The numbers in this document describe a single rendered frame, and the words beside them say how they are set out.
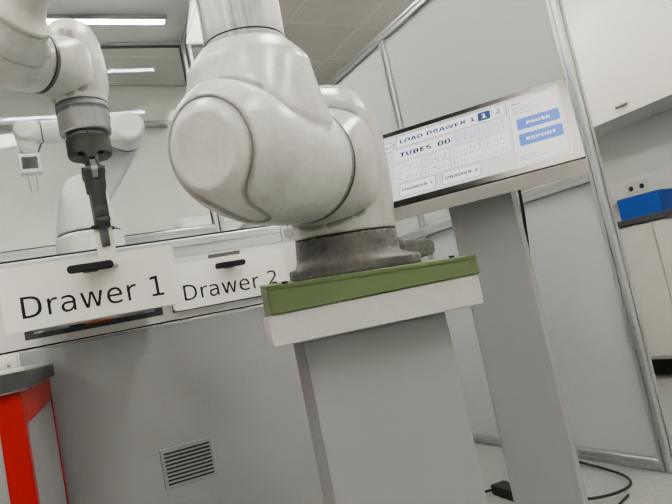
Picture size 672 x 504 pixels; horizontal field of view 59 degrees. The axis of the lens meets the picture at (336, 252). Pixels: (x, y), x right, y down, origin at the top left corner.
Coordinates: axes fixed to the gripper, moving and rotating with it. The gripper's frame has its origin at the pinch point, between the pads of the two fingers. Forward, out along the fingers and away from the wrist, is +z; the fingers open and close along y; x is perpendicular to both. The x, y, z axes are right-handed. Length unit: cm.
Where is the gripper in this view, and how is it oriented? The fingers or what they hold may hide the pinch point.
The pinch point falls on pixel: (106, 247)
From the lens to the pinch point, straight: 112.9
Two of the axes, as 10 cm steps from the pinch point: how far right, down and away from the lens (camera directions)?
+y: -3.7, 1.6, 9.1
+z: 2.0, 9.8, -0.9
